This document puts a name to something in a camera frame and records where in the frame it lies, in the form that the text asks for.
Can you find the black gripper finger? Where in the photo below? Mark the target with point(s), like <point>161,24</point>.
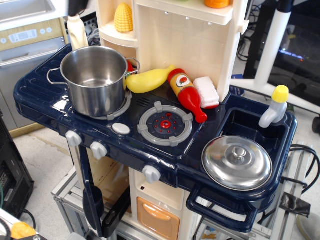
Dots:
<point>76,6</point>

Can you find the stainless steel pot lid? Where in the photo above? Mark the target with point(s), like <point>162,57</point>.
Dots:
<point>237,163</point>

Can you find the red toy behind pot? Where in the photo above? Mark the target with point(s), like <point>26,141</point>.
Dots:
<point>130,68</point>

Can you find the cream toy bottle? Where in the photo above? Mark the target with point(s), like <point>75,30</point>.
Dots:
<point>77,32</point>

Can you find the yellow toy corn cob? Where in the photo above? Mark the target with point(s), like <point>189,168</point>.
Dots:
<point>123,18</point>

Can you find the white oval stove button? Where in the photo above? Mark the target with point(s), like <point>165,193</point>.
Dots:
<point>121,129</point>

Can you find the grey left stove knob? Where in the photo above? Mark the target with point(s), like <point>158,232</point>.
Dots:
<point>73,138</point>

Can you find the grey stove knob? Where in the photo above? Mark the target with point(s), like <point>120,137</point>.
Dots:
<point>99,150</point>
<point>151,174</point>
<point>73,138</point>

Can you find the cream toy kitchen cabinet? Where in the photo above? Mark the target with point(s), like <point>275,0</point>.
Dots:
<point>187,34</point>

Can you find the red toy ketchup bottle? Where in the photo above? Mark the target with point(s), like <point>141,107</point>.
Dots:
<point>186,93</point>

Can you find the orange toy fruit on shelf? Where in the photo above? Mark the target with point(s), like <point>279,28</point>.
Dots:
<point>217,4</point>

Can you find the grey middle stove knob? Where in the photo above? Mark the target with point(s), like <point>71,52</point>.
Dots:
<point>99,150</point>

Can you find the grey toy stove burner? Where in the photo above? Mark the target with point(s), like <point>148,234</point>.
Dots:
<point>165,125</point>

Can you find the white and red toy sponge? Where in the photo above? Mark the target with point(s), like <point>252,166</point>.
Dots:
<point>209,98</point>

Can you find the grey right stove knob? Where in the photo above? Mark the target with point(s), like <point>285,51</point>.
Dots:
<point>151,174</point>

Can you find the black computer case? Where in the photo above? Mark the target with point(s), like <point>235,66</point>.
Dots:
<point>16,184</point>

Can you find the navy toy kitchen counter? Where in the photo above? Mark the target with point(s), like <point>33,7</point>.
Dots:
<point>180,166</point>

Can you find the orange toy oven drawer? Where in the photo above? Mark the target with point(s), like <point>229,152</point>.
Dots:
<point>158,220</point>

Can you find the grey toy faucet yellow cap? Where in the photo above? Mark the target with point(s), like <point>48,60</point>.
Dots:
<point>277,107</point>

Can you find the yellow object bottom left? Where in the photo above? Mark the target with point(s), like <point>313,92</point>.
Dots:
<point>22,230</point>

